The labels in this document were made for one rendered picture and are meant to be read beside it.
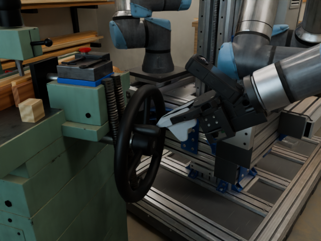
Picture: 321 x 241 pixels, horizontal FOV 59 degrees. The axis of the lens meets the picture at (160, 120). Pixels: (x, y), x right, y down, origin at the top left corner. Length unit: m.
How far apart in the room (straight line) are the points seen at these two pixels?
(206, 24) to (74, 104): 0.73
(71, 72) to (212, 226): 0.92
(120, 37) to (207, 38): 0.36
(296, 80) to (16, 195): 0.57
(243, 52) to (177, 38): 3.49
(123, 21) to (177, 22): 2.86
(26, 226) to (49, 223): 0.06
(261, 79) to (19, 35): 0.54
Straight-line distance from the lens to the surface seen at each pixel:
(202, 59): 0.52
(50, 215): 0.74
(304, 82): 0.49
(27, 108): 0.64
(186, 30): 4.02
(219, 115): 0.52
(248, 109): 0.53
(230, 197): 1.48
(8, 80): 0.81
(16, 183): 0.65
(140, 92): 0.62
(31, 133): 0.62
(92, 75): 0.63
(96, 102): 0.64
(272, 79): 0.49
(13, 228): 0.75
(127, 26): 1.22
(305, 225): 1.81
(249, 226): 1.38
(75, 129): 0.67
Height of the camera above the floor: 1.15
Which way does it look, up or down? 25 degrees down
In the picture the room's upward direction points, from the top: straight up
